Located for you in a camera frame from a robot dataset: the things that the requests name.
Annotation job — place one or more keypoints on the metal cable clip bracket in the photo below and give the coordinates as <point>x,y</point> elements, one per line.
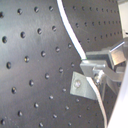
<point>83,86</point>

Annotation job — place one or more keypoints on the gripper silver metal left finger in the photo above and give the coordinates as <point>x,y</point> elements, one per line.
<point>99,69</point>

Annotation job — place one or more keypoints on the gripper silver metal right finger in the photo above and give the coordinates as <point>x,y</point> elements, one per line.
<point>114,55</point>

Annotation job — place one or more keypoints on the black perforated breadboard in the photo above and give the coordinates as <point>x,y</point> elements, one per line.
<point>37,60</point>

